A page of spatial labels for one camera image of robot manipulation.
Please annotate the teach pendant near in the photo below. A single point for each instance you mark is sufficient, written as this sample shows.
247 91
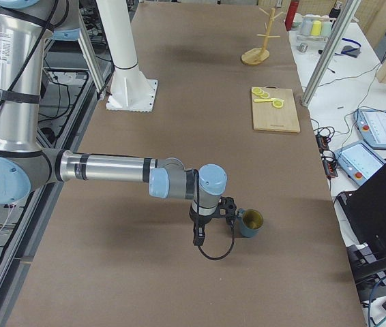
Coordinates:
359 161

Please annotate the yellow toy knife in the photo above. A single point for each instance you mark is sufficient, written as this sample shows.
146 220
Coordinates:
259 100

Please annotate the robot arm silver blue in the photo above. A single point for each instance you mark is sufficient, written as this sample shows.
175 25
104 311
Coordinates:
26 166

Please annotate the aluminium frame post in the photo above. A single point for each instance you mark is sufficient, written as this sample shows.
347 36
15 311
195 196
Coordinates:
338 31

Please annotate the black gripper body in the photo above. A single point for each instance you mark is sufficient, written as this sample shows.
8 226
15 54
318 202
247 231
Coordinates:
200 221

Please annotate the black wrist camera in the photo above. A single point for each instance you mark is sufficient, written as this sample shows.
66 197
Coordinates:
228 210

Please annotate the teach pendant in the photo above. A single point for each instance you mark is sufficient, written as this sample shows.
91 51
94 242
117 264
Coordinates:
359 161
372 127

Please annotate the yellow lemon slice toy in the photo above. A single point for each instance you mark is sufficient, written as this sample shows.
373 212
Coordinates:
277 103

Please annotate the wooden cup storage rack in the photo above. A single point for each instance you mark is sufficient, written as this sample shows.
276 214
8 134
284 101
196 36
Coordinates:
256 56

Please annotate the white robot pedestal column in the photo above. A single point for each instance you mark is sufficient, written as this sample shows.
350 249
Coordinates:
130 90

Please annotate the yellow cup on tray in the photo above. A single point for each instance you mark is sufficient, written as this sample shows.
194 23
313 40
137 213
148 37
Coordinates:
316 28

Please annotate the black monitor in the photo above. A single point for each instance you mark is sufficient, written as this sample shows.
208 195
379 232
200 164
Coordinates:
365 210

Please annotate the red bottle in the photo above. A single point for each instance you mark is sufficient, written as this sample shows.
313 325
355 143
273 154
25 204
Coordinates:
291 12

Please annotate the wooden cutting board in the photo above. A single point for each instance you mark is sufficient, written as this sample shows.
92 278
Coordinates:
267 118

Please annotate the teach pendant far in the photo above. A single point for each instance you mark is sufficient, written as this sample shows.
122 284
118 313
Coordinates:
372 127

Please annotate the blue cup yellow inside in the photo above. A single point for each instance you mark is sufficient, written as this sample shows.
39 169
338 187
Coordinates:
250 222

